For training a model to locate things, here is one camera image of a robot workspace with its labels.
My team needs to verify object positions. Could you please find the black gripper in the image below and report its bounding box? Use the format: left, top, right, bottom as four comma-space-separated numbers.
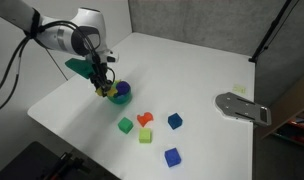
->
89, 59, 114, 93

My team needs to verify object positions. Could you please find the yellow rubber toy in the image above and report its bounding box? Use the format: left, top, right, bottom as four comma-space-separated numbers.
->
105, 87, 119, 98

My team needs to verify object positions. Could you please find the yellow spiky toy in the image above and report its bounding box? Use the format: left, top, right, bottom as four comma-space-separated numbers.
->
95, 87, 106, 98

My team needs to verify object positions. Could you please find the green plastic bowl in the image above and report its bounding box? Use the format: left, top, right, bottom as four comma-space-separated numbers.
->
107, 79, 133, 105

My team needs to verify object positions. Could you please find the orange rubber toy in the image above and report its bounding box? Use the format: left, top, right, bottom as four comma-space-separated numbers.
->
136, 111, 155, 128

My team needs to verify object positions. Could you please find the dark blue block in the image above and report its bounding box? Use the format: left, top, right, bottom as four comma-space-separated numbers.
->
167, 112, 184, 131

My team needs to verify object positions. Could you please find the bright blue block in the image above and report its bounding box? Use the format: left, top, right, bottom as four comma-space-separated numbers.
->
164, 147, 182, 168

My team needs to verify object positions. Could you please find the wooden toy shelf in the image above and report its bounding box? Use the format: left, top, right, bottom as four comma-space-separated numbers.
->
258, 71, 304, 149

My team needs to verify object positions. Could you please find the purple spiky ball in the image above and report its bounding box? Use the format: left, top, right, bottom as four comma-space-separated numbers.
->
115, 80, 131, 95

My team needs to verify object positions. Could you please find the lime green cube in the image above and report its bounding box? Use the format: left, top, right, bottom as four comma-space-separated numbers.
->
138, 127, 153, 144

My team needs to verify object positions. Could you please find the yellow-green sticker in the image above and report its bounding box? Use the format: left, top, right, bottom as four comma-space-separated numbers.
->
233, 84, 247, 95

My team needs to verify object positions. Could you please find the grey metal mounting plate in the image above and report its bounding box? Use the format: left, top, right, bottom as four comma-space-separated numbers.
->
214, 91, 272, 128

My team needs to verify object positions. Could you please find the black vertical pole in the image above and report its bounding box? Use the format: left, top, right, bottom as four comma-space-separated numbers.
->
248, 0, 301, 64

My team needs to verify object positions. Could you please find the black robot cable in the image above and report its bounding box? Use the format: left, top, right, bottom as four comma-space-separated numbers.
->
0, 11, 116, 116

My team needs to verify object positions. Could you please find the black camera stand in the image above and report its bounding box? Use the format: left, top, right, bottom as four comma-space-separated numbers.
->
0, 141, 121, 180

